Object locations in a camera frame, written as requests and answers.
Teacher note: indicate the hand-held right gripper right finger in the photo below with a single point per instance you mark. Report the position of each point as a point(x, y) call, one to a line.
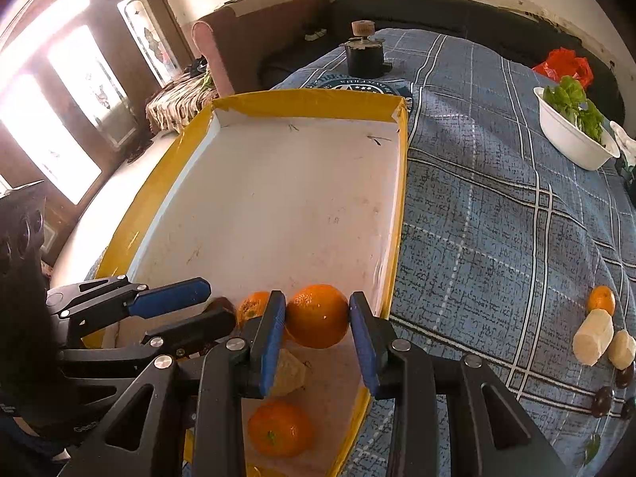
point(362, 353)

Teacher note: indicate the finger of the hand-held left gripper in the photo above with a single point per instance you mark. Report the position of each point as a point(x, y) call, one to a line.
point(194, 330)
point(169, 297)

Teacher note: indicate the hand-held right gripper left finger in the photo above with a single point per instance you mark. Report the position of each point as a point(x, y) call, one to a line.
point(271, 353)

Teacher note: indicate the square white chunk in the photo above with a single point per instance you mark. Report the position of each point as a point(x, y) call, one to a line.
point(290, 375)

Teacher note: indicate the dark purple plum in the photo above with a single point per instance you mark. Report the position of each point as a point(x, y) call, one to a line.
point(602, 401)
point(628, 408)
point(625, 375)
point(221, 304)

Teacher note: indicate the orange mandarin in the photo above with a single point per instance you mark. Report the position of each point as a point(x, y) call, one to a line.
point(280, 430)
point(251, 308)
point(317, 315)
point(601, 300)

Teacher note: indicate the yellow-edged white tray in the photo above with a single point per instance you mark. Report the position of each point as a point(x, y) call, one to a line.
point(298, 184)

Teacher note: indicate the dark blue clothing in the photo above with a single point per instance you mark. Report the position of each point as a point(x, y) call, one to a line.
point(20, 452)

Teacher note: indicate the brown patterned throw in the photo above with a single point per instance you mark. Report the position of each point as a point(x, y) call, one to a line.
point(174, 102)

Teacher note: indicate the blue plaid blanket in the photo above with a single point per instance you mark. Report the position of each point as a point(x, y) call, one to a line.
point(497, 208)

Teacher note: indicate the wooden glass door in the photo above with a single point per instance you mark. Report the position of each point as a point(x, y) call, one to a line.
point(74, 84)

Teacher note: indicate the long white peeled chunk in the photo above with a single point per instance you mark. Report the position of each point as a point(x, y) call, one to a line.
point(592, 338)

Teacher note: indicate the black object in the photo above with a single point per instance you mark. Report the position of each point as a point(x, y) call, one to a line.
point(197, 65)

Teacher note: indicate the green leaf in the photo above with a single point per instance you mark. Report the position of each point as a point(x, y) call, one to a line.
point(591, 449)

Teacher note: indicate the small round white chunk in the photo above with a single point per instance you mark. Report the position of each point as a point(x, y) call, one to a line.
point(622, 349)

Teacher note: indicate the brown sofa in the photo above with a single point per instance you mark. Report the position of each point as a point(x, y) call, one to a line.
point(258, 25)

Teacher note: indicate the black motor with wooden spool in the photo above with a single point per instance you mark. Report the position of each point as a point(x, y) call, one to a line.
point(362, 54)

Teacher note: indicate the white bowl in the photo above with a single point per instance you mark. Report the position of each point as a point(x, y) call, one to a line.
point(571, 139)

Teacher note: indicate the small white object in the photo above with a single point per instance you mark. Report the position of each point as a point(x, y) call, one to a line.
point(315, 34)

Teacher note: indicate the green lettuce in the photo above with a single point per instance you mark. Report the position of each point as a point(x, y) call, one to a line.
point(571, 102)

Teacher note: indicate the black sofa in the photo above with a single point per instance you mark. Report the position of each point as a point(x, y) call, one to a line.
point(447, 15)

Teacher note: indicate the red plastic bag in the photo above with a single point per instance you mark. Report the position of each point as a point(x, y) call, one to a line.
point(566, 67)

